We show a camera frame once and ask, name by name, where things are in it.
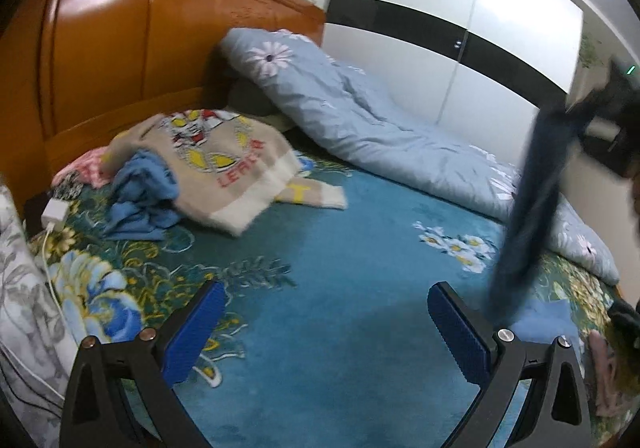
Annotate light blue sweatpants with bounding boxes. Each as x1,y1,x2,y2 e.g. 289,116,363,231
509,299,584,362

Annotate dark blue garment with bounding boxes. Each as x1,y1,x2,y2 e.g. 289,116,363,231
485,107,593,328

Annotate grey floral pillow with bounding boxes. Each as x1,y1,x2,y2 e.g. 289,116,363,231
1,186,76,447

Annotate white wardrobe with black band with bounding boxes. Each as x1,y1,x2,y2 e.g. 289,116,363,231
323,0,584,163

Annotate blue crumpled cloth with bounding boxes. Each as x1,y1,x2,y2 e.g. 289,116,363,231
104,149,181,241

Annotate teal floral bed blanket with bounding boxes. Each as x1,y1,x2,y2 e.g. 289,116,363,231
29,127,626,448

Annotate pink checked cloth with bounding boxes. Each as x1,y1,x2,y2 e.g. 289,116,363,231
51,146,112,189

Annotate beige cartoon knit sweater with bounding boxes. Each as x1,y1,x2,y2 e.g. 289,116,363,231
101,109,347,237

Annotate light blue floral quilt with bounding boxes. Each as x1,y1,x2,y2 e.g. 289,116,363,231
219,27,621,287

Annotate orange wooden headboard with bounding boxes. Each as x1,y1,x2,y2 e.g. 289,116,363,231
1,0,326,207

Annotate white charger with cable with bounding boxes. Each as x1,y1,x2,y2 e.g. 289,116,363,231
40,198,77,364

